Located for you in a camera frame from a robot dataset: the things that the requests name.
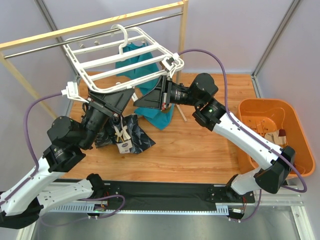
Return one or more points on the orange plastic laundry basket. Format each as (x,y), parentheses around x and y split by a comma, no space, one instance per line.
(276,120)

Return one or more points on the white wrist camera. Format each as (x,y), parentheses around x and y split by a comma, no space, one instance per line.
(171,64)
(71,91)

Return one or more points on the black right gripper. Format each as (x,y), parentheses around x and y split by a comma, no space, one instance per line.
(165,92)

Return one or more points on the wooden clothes rack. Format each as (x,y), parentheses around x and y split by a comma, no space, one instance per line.
(57,34)

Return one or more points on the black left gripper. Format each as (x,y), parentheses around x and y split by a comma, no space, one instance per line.
(104,105)

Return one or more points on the black base cloth strip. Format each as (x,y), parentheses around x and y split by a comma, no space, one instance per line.
(167,198)

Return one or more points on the metal rack rod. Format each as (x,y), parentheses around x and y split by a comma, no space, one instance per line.
(91,36)

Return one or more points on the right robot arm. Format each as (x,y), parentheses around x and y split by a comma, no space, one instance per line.
(274,162)

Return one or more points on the white clip drying hanger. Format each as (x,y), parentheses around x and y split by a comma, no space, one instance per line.
(135,42)

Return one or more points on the striped sock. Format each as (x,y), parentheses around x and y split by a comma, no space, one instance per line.
(277,137)

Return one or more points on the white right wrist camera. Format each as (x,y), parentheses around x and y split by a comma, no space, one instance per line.
(171,64)

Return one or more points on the dark shark print shorts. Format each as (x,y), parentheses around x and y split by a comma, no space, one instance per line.
(116,130)

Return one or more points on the teal shorts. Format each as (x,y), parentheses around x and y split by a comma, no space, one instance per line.
(156,117)

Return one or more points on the white paper garment tag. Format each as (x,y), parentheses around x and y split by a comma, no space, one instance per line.
(124,147)

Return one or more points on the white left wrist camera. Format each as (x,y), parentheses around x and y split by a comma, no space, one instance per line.
(71,91)

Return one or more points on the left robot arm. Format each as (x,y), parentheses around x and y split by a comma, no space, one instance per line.
(26,202)

